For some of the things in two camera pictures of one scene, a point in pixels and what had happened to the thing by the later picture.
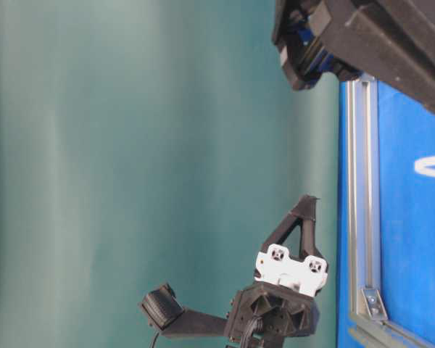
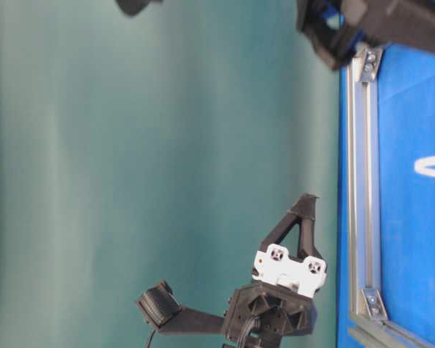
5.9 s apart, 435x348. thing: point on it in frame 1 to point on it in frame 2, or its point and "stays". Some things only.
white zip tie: (421, 163) stays
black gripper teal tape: (404, 42) to (421, 22)
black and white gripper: (281, 303) stays
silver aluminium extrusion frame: (368, 325) stays
